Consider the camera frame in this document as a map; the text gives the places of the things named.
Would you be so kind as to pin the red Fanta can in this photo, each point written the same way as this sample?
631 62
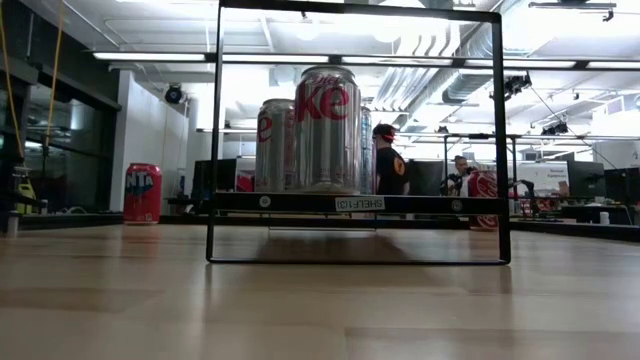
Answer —
142 197

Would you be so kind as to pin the long ceiling light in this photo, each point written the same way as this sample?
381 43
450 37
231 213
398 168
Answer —
612 64
150 56
520 63
275 58

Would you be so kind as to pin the black monitor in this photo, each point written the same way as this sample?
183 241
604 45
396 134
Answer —
622 185
425 177
220 175
585 177

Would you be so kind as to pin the black ceiling track light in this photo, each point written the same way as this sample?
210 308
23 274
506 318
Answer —
555 129
515 84

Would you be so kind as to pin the silver Diet Coke can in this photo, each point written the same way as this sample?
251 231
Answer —
275 150

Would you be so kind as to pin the silver ventilation duct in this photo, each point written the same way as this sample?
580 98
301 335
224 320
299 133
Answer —
465 85

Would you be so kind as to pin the silver can blue tab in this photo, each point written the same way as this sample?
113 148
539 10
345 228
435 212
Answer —
366 150

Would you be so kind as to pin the person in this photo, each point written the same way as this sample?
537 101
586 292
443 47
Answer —
460 172
391 167

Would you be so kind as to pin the white sign board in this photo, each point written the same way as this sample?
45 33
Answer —
542 177

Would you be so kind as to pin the red white box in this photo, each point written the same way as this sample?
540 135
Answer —
245 181

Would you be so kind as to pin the black ceiling spotlight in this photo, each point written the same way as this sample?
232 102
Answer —
173 94

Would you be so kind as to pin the black background robot arm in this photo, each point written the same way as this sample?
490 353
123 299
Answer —
525 187

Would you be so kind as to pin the white cup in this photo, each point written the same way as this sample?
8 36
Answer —
604 217
12 225
44 206

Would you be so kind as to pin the silver soda can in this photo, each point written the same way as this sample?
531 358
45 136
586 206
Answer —
327 140

